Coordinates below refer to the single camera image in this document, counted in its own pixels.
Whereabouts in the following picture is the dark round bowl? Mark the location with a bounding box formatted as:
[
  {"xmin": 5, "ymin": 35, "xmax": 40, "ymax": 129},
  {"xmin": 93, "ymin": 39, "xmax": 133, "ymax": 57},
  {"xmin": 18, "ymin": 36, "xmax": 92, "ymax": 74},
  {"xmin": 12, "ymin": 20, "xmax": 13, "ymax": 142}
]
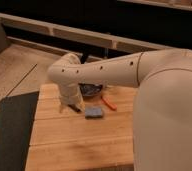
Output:
[{"xmin": 80, "ymin": 84, "xmax": 103, "ymax": 97}]

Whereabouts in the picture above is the dark grey floor mat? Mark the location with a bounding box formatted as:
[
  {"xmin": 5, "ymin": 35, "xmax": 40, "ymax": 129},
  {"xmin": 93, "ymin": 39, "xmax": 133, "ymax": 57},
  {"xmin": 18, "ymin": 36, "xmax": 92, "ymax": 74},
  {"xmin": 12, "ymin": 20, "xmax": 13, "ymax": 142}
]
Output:
[{"xmin": 0, "ymin": 91, "xmax": 39, "ymax": 171}]

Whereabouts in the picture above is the cream white gripper body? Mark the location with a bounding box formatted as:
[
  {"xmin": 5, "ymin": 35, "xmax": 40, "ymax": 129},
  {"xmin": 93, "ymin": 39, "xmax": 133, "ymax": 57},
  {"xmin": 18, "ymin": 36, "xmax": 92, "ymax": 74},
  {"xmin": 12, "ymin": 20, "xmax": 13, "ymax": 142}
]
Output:
[{"xmin": 58, "ymin": 83, "xmax": 83, "ymax": 112}]

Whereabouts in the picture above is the blue grey sponge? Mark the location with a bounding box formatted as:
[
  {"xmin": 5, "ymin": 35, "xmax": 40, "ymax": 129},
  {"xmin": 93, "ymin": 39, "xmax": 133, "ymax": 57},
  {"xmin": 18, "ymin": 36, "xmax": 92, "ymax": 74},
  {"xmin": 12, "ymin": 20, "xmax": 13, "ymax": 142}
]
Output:
[{"xmin": 85, "ymin": 107, "xmax": 103, "ymax": 118}]

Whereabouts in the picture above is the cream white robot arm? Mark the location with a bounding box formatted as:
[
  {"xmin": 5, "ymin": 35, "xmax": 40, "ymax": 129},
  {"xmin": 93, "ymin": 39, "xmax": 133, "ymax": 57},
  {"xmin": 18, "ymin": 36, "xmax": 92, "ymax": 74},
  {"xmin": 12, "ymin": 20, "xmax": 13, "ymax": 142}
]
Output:
[{"xmin": 48, "ymin": 49, "xmax": 192, "ymax": 171}]

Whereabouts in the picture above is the orange handled tool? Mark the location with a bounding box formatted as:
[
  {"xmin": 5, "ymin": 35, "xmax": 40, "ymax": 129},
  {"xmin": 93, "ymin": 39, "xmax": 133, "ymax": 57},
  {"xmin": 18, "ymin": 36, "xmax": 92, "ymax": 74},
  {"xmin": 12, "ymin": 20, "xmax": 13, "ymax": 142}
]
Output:
[{"xmin": 101, "ymin": 96, "xmax": 117, "ymax": 111}]

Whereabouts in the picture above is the black cylindrical eraser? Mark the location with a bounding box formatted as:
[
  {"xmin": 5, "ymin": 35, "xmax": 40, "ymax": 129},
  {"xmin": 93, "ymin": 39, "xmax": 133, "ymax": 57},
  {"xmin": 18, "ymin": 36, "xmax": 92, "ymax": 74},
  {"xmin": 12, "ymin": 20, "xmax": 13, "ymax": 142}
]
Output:
[{"xmin": 68, "ymin": 105, "xmax": 81, "ymax": 113}]

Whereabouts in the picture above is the black shelf leg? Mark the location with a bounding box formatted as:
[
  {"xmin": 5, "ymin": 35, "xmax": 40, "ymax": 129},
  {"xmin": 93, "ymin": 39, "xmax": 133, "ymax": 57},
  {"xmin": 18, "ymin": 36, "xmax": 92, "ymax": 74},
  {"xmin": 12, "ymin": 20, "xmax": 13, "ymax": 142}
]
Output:
[{"xmin": 80, "ymin": 53, "xmax": 89, "ymax": 64}]

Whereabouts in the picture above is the long white wooden shelf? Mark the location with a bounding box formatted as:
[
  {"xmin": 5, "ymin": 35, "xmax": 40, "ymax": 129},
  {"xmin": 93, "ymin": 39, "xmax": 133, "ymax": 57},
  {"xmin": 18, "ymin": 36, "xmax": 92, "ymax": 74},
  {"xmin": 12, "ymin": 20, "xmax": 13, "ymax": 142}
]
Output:
[{"xmin": 0, "ymin": 13, "xmax": 170, "ymax": 53}]

